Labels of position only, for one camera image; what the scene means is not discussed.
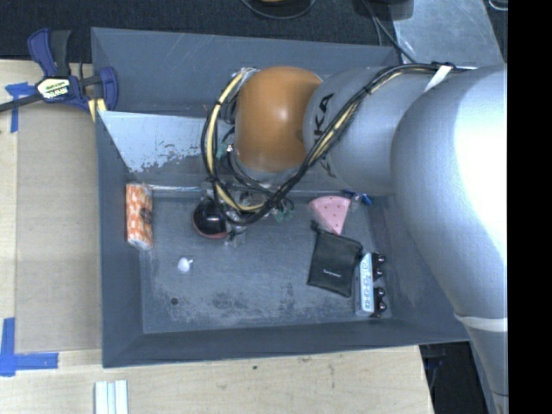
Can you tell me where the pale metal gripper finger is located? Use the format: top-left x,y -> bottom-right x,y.
223,208 -> 248,229
223,227 -> 248,248

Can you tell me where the black and red ball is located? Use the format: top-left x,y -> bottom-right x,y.
191,198 -> 230,240

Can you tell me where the grey metal bin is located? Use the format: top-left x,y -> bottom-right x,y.
90,27 -> 472,368

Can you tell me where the pink toy wedge slice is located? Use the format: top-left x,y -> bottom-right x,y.
308,195 -> 353,236

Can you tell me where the orange and white checked packet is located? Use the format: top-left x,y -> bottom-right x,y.
125,182 -> 155,251

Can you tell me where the black soft pouch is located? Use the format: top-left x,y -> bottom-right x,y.
306,221 -> 365,298

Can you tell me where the pale wood flat board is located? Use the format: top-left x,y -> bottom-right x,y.
14,100 -> 105,354

